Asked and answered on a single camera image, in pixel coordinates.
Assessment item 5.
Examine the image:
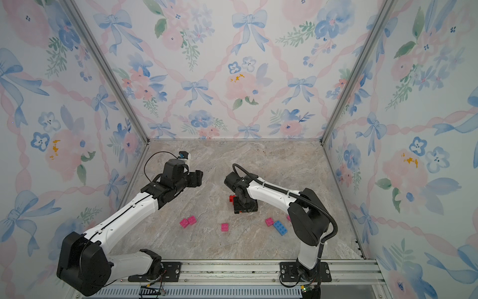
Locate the blue 2x4 lego brick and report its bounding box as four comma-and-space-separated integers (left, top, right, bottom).
273, 221, 288, 236

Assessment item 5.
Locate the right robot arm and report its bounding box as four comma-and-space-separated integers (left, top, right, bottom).
224, 171, 338, 282

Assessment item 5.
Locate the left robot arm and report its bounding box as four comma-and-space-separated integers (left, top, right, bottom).
57, 159, 204, 297

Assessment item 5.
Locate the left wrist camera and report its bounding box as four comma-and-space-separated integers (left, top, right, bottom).
178, 151, 190, 160

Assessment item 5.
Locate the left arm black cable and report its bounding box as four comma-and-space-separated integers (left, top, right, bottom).
143, 151, 180, 183

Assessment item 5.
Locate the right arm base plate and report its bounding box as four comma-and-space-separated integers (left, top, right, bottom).
279, 261, 332, 283

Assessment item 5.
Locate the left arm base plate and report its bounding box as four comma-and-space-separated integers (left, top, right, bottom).
128, 262, 182, 283

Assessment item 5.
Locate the aluminium front rail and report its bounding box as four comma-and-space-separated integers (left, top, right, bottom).
93, 260, 392, 299

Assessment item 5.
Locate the left corner aluminium post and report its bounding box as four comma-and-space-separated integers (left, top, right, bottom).
60, 0, 149, 145

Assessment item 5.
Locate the corner aluminium post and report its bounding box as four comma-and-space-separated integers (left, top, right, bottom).
321, 0, 396, 147
60, 0, 149, 145

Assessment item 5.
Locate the right corner aluminium post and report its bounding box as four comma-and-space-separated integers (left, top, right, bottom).
321, 0, 396, 147

